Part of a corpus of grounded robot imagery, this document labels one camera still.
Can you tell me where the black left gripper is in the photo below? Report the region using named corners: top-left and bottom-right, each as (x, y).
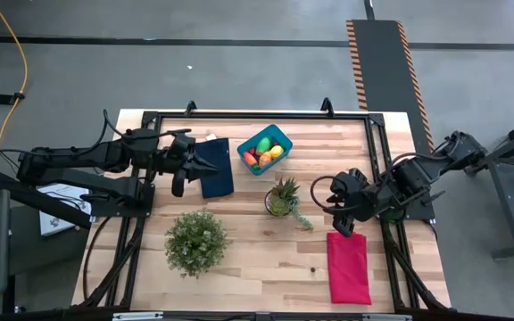
top-left (161, 132), bottom-right (220, 183)

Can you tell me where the bushy green potted plant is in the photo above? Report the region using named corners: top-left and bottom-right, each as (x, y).
top-left (163, 208), bottom-right (234, 280)

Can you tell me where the red cloth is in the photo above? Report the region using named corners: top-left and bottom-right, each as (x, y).
top-left (326, 230), bottom-right (373, 306)

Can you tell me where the blue plastic tupperware bin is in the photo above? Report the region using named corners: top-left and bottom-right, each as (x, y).
top-left (236, 123), bottom-right (294, 177)

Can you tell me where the silver metal bracket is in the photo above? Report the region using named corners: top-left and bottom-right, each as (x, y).
top-left (361, 313), bottom-right (413, 321)
top-left (112, 311), bottom-right (164, 321)

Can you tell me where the succulent plant in black bowl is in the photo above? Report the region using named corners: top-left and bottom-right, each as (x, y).
top-left (263, 177), bottom-right (315, 232)

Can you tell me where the black mat with orange stripes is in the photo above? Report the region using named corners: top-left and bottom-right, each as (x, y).
top-left (344, 18), bottom-right (435, 155)

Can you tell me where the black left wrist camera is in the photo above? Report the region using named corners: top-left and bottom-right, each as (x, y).
top-left (170, 168), bottom-right (187, 198)

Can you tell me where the orange toy carrot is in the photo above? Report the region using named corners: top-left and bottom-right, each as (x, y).
top-left (242, 151), bottom-right (261, 173)

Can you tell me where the black cable clamp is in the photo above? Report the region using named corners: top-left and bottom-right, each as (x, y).
top-left (0, 91), bottom-right (26, 106)

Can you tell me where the yellow floor cable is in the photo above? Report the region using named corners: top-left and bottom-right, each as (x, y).
top-left (0, 0), bottom-right (29, 170)

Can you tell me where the white printed paper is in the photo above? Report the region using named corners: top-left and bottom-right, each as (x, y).
top-left (37, 182), bottom-right (93, 237)

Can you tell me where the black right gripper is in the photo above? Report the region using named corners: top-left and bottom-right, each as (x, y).
top-left (326, 168), bottom-right (378, 238)

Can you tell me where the dark cable under table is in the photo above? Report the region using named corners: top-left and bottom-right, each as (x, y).
top-left (81, 216), bottom-right (113, 300)

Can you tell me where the navy blue cloth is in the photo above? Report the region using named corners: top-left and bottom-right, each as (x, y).
top-left (194, 132), bottom-right (236, 200)

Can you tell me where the black diagonal floor beam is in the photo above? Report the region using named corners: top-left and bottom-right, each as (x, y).
top-left (0, 168), bottom-right (94, 231)

